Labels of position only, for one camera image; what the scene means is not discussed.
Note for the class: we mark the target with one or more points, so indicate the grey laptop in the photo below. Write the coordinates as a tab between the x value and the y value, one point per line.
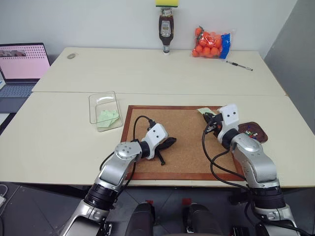
22	66

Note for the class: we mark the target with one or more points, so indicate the black and white pen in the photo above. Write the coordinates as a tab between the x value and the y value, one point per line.
238	65

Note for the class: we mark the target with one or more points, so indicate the clear plastic box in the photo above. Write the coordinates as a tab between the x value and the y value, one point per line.
104	103

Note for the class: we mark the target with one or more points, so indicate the green sticky note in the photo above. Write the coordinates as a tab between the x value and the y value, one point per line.
115	115
203	110
104	119

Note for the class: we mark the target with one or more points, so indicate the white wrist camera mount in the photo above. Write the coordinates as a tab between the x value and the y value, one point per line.
157	134
230	118

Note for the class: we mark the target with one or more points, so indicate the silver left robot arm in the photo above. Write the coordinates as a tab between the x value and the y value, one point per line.
118	167

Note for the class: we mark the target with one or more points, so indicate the brown sauce bottle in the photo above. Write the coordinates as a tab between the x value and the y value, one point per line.
166	29

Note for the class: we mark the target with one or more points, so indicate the yellow and green sponge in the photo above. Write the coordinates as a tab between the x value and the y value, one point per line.
167	3

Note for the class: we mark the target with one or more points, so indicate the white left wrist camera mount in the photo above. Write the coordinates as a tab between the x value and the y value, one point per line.
157	134

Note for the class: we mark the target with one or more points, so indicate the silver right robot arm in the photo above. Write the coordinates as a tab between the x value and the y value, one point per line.
256	162

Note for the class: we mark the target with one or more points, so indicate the brown wooden tray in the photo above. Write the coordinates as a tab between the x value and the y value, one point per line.
261	134

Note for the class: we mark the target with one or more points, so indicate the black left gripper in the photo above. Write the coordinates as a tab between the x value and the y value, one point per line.
160	147

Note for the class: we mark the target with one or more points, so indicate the bag of orange balls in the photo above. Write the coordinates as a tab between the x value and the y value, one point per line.
209	44

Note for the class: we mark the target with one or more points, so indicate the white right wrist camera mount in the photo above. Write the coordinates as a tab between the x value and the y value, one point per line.
230	118

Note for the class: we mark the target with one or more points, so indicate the dark rounded shape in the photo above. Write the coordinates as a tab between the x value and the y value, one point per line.
200	220
140	221

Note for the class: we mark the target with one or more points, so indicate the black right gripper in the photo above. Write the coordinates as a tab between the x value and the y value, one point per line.
216	123

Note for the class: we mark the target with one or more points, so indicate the cork board with wooden frame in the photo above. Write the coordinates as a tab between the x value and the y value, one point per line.
187	137

